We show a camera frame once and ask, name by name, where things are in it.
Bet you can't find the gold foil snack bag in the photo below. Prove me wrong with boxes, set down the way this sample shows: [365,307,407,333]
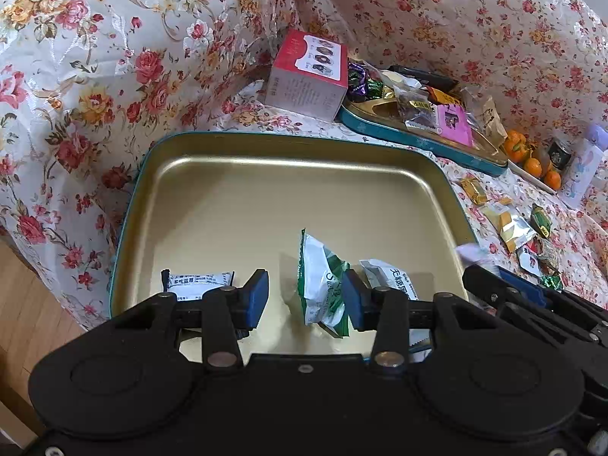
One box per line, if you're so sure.
[463,88,508,149]

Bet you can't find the white packet green lettering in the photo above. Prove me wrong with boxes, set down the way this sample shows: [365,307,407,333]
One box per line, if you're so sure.
[358,257,434,353]

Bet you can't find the white purple rabbit bottle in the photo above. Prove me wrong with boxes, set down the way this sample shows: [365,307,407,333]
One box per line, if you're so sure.
[563,123,608,210]

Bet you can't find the white black snack packet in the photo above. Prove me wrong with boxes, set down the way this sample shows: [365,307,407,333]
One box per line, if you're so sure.
[160,270,234,301]

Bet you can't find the black flat object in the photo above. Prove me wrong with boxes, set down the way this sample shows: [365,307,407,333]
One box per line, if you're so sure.
[388,65,461,91]

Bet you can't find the pile of assorted small wrappers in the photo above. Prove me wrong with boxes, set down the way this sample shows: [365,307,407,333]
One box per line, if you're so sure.
[458,176,566,291]

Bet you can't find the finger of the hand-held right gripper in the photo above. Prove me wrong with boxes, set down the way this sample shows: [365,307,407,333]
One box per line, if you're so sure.
[462,263,571,312]
[499,301,571,338]

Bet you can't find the deep teal gold tin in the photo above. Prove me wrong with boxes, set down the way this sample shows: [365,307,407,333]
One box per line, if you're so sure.
[108,131,478,366]

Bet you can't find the pink snack packet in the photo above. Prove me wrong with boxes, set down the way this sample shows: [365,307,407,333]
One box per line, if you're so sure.
[434,104,474,148]

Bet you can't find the shallow teal gold tin lid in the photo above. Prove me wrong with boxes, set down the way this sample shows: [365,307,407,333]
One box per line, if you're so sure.
[338,90,509,177]

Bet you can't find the white fruit plate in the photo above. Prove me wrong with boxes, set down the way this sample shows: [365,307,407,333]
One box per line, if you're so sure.
[506,159,559,195]

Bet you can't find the floral cloth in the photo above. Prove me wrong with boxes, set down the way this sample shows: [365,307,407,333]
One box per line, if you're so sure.
[0,0,608,333]

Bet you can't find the pink white snack box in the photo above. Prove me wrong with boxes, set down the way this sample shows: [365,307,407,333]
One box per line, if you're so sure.
[263,28,350,123]

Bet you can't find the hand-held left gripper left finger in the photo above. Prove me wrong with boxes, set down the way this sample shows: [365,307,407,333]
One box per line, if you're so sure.
[107,269,269,372]

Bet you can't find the orange snack packet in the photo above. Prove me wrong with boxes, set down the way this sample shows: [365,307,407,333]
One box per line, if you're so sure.
[425,86,464,106]

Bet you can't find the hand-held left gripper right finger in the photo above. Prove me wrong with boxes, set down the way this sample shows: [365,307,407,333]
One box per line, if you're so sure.
[341,269,499,374]

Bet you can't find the pale purple snack packet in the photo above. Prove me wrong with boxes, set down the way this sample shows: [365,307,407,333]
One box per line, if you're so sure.
[456,243,488,263]

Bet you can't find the green white snack packet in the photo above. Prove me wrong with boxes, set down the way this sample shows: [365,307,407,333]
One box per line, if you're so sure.
[297,229,353,339]

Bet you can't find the dark coffee bottle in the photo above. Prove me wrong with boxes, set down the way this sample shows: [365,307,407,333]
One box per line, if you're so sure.
[546,138,576,174]

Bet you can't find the plate of oranges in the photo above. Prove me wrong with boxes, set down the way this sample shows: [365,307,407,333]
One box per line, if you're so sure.
[502,129,562,191]

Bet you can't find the brown kiwi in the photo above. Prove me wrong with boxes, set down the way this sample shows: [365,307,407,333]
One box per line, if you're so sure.
[531,145,554,172]

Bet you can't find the clear packet of dark plums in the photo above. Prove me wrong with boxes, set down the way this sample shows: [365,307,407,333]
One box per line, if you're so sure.
[396,88,445,131]

